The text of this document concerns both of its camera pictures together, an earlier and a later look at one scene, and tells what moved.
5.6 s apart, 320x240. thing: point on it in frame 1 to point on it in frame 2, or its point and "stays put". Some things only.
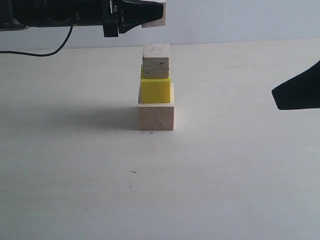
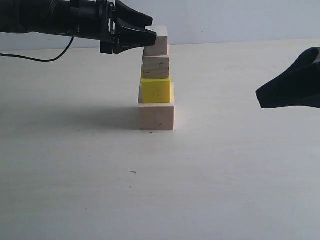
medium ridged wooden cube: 155,60 stays put
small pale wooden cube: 161,22 to 160,47
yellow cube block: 154,90 stays put
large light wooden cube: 156,116 stays put
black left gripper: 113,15 to 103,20
